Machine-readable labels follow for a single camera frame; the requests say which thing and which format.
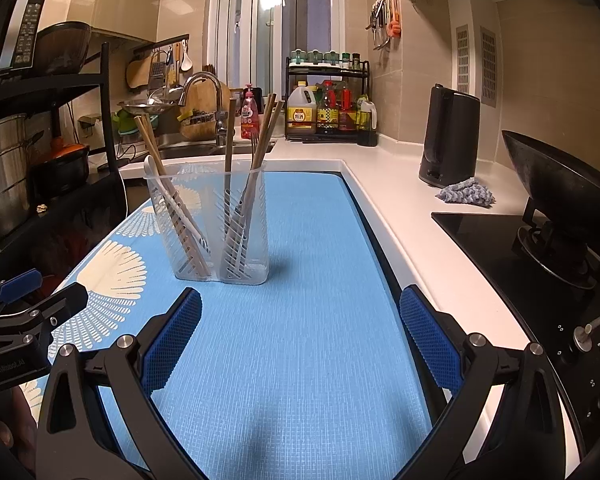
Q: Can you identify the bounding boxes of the row of spice jars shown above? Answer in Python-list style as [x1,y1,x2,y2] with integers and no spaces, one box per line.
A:
[289,49,363,68]

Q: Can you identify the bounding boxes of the black pot orange lid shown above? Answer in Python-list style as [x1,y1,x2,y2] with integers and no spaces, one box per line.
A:
[30,137,91,198]

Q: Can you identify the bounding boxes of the white-capped oil dispenser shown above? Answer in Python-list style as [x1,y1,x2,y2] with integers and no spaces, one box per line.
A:
[356,99,378,147]

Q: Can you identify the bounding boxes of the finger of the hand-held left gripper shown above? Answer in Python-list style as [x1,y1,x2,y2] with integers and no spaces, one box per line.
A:
[0,268,44,318]
[0,282,89,348]

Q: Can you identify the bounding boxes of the steel colander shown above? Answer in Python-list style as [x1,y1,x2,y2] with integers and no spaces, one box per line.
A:
[117,99,178,116]

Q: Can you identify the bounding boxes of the yellow-label sauce bottle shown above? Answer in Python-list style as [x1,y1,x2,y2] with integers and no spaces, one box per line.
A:
[316,82,337,133]

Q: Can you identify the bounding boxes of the dark bowl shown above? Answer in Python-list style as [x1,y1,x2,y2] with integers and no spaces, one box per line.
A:
[34,21,93,76]

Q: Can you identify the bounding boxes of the hanging kitchen utensils on wall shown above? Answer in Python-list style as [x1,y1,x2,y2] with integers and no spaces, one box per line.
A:
[365,2,391,52]

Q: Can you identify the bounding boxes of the microwave oven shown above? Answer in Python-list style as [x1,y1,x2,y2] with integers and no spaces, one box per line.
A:
[0,0,48,78]

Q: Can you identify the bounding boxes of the chrome faucet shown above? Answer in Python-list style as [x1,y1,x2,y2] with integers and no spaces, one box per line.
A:
[177,71,228,147]

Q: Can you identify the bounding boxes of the white spoon striped handle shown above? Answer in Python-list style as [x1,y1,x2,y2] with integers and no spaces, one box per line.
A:
[143,154,212,256]

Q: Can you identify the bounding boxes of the person's left hand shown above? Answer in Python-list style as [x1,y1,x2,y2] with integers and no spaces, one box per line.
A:
[0,387,43,471]

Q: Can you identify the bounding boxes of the blue dish cloth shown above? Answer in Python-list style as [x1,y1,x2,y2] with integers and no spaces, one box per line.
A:
[435,177,497,208]

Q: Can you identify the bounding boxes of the black wall utensil rail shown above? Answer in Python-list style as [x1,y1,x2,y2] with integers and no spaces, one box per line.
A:
[132,34,190,58]

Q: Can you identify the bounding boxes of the cream-handled metal fork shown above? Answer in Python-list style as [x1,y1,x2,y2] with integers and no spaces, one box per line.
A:
[240,129,263,261]

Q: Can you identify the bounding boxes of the narrow wall vent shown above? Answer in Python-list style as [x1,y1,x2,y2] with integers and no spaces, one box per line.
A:
[455,24,470,95]

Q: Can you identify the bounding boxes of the green basin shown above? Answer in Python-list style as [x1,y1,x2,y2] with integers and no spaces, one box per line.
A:
[112,110,158,136]

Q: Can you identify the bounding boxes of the pink dish soap bottle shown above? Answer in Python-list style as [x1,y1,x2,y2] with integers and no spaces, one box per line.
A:
[240,82,261,140]

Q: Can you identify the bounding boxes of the black shelf rack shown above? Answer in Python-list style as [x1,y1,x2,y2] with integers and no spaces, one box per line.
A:
[0,42,131,221]

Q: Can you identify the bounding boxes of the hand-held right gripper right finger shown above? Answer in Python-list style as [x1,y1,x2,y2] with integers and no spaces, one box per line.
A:
[399,284,567,480]

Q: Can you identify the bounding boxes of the clear plastic utensil holder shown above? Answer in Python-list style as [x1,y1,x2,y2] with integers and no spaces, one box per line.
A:
[143,157,272,286]

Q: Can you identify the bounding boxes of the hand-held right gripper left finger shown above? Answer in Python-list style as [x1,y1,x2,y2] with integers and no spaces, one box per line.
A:
[36,287,203,480]

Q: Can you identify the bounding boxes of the wide wall vent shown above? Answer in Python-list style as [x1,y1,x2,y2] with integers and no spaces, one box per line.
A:
[480,26,497,107]

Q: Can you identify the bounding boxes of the silver stove knob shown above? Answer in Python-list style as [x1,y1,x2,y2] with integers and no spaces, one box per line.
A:
[572,314,600,353]

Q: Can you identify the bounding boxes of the steel stockpot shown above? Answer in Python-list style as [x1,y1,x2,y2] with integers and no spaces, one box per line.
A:
[0,112,31,233]

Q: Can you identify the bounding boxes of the blue shell-print mat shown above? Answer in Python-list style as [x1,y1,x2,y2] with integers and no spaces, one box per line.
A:
[17,170,473,478]

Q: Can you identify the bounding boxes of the steel sink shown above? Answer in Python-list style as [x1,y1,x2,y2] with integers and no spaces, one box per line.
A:
[130,132,276,158]

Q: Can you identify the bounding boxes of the white cable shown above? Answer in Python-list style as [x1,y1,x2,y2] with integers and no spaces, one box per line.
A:
[117,160,130,211]

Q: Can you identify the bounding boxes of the hanging wooden cutting board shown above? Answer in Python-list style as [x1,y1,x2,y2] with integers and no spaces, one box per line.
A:
[126,57,153,90]

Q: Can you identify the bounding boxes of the black gas stove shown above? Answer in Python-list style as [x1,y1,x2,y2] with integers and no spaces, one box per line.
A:
[431,195,600,461]

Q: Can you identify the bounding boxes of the black wok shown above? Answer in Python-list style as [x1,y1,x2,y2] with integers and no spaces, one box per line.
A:
[501,129,600,261]

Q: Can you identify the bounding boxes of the window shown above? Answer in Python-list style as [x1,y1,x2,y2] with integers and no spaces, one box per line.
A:
[212,0,346,98]

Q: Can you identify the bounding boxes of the black spice rack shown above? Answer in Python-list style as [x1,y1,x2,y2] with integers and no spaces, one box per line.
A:
[285,57,372,142]

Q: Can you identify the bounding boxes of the faucet sponge basket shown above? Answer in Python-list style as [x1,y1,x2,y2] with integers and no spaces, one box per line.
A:
[177,110,216,127]

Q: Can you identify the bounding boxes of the orange-handled kitchen tool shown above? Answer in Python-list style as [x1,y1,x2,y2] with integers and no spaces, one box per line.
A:
[386,0,402,38]

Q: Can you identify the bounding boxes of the black electric kettle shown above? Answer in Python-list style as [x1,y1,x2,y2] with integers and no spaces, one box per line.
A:
[418,84,481,189]

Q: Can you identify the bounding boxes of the round wooden cutting board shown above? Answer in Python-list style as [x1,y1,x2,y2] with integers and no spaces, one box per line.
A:
[180,79,231,141]

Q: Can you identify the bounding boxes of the red sauce bottle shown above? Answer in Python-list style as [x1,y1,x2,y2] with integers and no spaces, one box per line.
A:
[337,85,355,131]

